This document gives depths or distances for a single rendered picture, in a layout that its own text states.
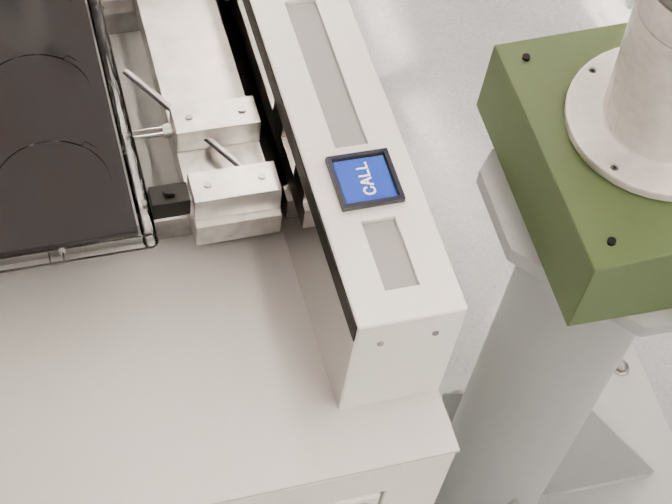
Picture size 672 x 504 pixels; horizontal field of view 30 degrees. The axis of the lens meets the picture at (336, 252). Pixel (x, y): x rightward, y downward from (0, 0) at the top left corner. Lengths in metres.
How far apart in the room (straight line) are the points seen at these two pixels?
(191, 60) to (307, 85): 0.16
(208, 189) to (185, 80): 0.16
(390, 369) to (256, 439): 0.13
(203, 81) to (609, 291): 0.44
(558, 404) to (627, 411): 0.61
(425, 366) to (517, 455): 0.59
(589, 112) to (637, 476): 0.97
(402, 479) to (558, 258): 0.25
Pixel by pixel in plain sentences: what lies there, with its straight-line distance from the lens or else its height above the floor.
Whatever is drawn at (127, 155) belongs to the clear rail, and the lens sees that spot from 1.15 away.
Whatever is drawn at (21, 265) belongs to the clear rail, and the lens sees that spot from 1.09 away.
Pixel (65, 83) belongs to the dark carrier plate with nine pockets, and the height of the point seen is 0.90.
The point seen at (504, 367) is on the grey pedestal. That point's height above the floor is 0.51.
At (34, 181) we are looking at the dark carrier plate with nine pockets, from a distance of 1.14.
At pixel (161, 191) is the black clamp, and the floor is 0.91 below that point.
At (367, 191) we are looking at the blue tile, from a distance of 1.06.
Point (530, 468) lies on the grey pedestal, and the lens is 1.70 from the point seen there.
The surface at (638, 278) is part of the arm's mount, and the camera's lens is 1.17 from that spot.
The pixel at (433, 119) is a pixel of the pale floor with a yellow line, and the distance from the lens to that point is 2.42.
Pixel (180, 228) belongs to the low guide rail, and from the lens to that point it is 1.19.
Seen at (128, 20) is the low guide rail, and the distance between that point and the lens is 1.36.
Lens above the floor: 1.80
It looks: 55 degrees down
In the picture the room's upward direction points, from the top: 11 degrees clockwise
